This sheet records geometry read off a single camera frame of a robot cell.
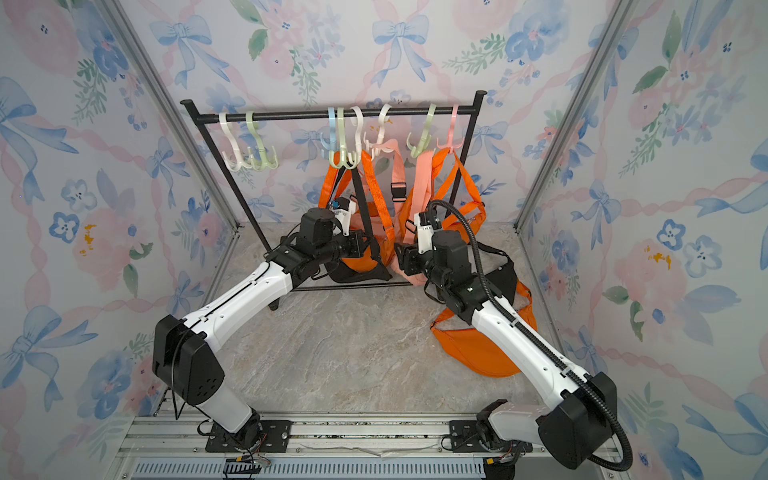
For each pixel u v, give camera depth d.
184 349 0.43
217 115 0.63
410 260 0.65
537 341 0.45
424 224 0.63
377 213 0.79
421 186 0.75
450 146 0.72
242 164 0.70
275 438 0.73
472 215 0.85
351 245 0.70
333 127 0.64
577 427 0.38
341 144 0.68
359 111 0.64
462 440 0.73
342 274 0.95
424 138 0.71
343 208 0.70
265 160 0.70
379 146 0.73
